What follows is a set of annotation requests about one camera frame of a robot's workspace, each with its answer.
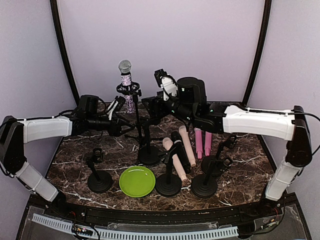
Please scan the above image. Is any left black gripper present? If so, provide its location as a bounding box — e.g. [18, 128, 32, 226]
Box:
[87, 112, 135, 137]

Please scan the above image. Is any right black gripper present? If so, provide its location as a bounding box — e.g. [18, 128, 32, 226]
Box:
[141, 90, 197, 124]

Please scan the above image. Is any black tripod shock-mount stand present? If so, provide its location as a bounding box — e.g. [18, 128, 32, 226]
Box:
[115, 80, 163, 153]

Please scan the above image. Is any black stand for pink microphone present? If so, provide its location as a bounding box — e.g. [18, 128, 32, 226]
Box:
[86, 147, 114, 194]
[137, 117, 161, 166]

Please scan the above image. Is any small pale pink microphone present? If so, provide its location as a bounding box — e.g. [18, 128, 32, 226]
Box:
[178, 125, 196, 167]

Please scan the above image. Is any large pale pink microphone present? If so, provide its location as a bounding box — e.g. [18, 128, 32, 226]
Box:
[162, 137, 188, 182]

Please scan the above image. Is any rhinestone silver-head microphone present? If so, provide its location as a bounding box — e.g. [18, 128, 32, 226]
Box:
[118, 59, 135, 114]

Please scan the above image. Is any black handheld microphone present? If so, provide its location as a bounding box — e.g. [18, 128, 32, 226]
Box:
[171, 131, 191, 174]

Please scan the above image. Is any black round-base mic stand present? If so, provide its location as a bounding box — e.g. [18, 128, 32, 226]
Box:
[155, 143, 182, 198]

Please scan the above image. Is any black stand for small pale microphone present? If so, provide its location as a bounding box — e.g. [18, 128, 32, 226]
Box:
[201, 134, 237, 177]

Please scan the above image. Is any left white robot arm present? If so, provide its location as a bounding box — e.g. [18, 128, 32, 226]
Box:
[0, 94, 135, 218]

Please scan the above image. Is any green round plate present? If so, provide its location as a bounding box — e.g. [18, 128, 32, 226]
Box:
[118, 166, 156, 198]

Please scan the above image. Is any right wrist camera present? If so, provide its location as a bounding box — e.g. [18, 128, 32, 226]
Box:
[154, 69, 178, 101]

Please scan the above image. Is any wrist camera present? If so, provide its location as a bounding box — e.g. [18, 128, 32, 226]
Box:
[106, 96, 126, 121]
[154, 69, 178, 101]

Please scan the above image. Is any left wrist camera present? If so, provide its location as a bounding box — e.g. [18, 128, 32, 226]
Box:
[106, 96, 126, 121]

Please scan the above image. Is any white slotted cable duct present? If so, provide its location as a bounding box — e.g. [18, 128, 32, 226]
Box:
[31, 213, 239, 240]

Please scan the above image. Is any black front rail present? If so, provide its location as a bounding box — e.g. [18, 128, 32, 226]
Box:
[47, 194, 283, 227]

